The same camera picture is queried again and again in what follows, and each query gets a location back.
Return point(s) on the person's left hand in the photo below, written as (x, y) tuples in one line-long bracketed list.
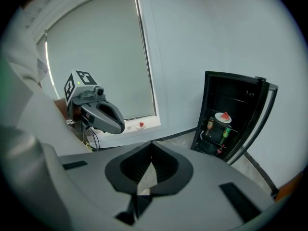
[(77, 113)]

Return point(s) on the large white plate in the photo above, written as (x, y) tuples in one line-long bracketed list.
[(219, 118)]

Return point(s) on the white windowsill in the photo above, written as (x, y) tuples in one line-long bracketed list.
[(154, 129)]

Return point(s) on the orange armchair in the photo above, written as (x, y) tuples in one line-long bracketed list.
[(288, 186)]

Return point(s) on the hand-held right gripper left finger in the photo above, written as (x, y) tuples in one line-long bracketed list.
[(91, 172)]

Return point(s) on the orange-label drink bottle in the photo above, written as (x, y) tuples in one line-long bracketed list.
[(210, 124)]

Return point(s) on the yellow checked cloth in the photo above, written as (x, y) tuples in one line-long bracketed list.
[(88, 146)]

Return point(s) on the person's left forearm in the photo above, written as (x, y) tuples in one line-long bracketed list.
[(60, 107)]

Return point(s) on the left gripper camera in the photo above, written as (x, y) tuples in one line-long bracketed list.
[(92, 95)]

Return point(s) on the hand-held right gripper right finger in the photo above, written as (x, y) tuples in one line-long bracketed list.
[(204, 172)]

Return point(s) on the red watermelon slice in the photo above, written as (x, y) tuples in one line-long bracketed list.
[(225, 116)]

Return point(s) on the person's white shirt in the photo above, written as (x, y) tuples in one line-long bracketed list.
[(36, 109)]

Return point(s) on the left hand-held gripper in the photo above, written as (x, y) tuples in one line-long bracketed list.
[(72, 88)]

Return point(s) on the grey roller blind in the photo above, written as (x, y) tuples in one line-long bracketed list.
[(101, 44)]

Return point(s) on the small white plate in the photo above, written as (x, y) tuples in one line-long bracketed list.
[(142, 127)]

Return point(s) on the green can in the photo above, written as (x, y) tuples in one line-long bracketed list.
[(227, 132)]

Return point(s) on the black glass-door cabinet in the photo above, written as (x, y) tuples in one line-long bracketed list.
[(231, 90)]

